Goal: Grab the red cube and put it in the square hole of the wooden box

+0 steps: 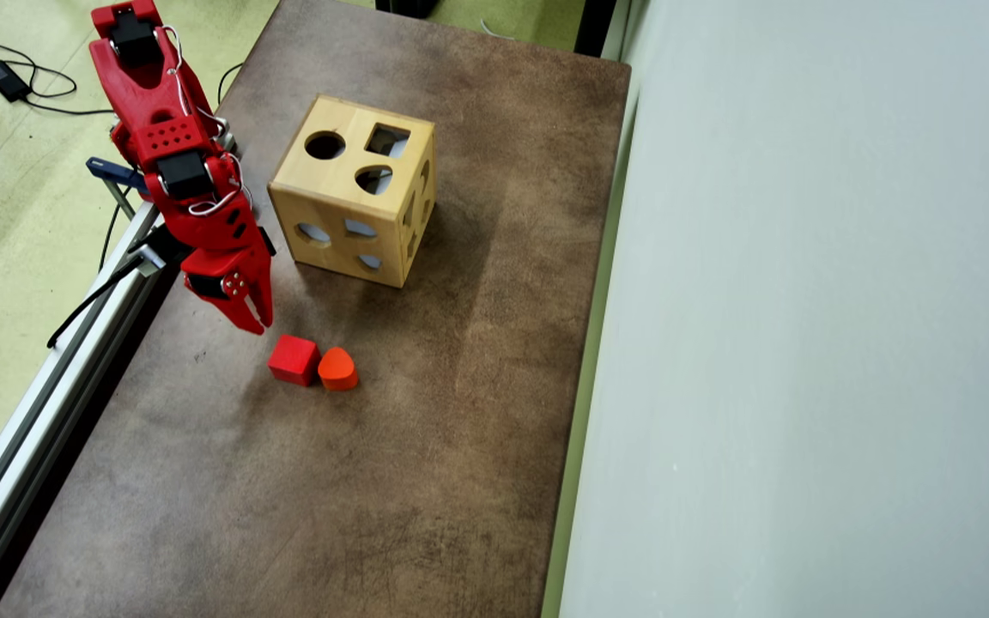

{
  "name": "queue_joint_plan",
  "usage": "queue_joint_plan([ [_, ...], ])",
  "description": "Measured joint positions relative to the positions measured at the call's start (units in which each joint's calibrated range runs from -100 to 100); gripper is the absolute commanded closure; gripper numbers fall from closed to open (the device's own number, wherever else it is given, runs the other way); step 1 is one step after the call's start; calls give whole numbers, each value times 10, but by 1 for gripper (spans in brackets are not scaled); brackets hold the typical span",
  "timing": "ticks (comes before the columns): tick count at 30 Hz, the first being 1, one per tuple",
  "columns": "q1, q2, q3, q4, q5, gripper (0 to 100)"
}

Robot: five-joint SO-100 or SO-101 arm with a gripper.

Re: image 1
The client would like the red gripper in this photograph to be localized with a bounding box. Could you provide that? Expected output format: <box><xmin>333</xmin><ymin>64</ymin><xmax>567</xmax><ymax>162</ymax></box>
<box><xmin>164</xmin><ymin>185</ymin><xmax>276</xmax><ymax>336</ymax></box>

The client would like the red wooden cube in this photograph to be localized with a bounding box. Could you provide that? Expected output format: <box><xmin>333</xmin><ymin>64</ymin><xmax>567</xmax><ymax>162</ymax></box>
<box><xmin>268</xmin><ymin>334</ymin><xmax>322</xmax><ymax>387</ymax></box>

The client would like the wooden shape sorter box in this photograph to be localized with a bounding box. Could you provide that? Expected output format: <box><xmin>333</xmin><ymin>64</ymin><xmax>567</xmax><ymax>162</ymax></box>
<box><xmin>268</xmin><ymin>94</ymin><xmax>437</xmax><ymax>289</ymax></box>

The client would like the orange rounded triangle block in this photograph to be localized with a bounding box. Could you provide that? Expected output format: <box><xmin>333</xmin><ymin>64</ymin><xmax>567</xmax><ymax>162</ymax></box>
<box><xmin>318</xmin><ymin>347</ymin><xmax>360</xmax><ymax>392</ymax></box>

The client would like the blue clamp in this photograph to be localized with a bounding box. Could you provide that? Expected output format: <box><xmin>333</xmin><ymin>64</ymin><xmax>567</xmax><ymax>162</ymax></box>
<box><xmin>87</xmin><ymin>157</ymin><xmax>152</xmax><ymax>220</ymax></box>

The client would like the black power adapter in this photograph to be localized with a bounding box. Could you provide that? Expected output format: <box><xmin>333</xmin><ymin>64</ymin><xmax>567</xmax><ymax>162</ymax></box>
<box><xmin>0</xmin><ymin>60</ymin><xmax>32</xmax><ymax>102</ymax></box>

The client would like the black object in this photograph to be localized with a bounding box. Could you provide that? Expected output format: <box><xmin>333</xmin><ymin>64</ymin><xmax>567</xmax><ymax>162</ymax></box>
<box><xmin>374</xmin><ymin>0</ymin><xmax>440</xmax><ymax>20</ymax></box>

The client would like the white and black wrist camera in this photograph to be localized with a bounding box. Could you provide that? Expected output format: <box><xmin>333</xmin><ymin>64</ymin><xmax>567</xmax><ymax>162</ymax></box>
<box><xmin>128</xmin><ymin>225</ymin><xmax>195</xmax><ymax>277</ymax></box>

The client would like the black cable under rail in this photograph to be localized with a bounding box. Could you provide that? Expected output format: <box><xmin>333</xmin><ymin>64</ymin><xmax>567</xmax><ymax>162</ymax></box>
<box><xmin>100</xmin><ymin>204</ymin><xmax>122</xmax><ymax>269</ymax></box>

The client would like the black camera cable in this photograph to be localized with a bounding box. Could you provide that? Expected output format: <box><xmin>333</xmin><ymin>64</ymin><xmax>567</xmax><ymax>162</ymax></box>
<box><xmin>46</xmin><ymin>256</ymin><xmax>145</xmax><ymax>349</ymax></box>

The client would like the aluminium profile rail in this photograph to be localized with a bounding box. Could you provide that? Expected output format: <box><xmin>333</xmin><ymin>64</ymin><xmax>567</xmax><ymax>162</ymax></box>
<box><xmin>0</xmin><ymin>202</ymin><xmax>195</xmax><ymax>618</ymax></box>

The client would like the thin black adapter cable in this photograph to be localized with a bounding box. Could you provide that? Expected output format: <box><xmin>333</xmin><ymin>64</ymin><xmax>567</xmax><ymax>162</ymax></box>
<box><xmin>0</xmin><ymin>43</ymin><xmax>115</xmax><ymax>117</ymax></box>

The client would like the dark vertical post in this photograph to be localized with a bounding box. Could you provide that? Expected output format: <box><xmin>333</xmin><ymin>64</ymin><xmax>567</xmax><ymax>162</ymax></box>
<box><xmin>574</xmin><ymin>0</ymin><xmax>617</xmax><ymax>59</ymax></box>

